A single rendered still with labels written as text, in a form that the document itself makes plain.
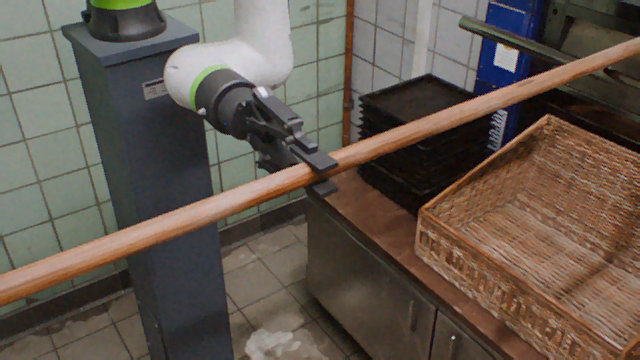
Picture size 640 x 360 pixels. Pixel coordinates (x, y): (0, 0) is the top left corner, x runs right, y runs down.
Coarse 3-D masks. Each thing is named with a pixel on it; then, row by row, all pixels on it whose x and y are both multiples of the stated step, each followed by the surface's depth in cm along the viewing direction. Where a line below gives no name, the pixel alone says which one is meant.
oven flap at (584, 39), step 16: (576, 32) 153; (592, 32) 150; (608, 32) 147; (576, 48) 153; (592, 48) 150; (608, 48) 147; (624, 64) 144; (576, 80) 153; (592, 80) 150; (576, 96) 151; (592, 96) 148; (608, 96) 147; (624, 96) 144; (624, 112) 142
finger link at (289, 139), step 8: (248, 120) 84; (256, 120) 83; (272, 120) 82; (256, 128) 83; (264, 128) 82; (272, 128) 80; (280, 128) 79; (280, 136) 79; (288, 136) 77; (288, 144) 76
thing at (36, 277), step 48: (624, 48) 107; (480, 96) 91; (528, 96) 95; (384, 144) 80; (240, 192) 70; (288, 192) 73; (96, 240) 62; (144, 240) 64; (0, 288) 57; (48, 288) 60
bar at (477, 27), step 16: (464, 16) 132; (480, 32) 128; (496, 32) 125; (512, 32) 124; (512, 48) 123; (528, 48) 119; (544, 48) 117; (560, 64) 114; (608, 80) 107; (624, 80) 105
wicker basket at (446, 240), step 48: (528, 144) 162; (576, 144) 156; (528, 192) 169; (576, 192) 158; (624, 192) 148; (432, 240) 147; (480, 240) 158; (528, 240) 159; (576, 240) 158; (624, 240) 149; (480, 288) 138; (528, 288) 125; (576, 288) 143; (624, 288) 144; (528, 336) 130; (576, 336) 119; (624, 336) 131
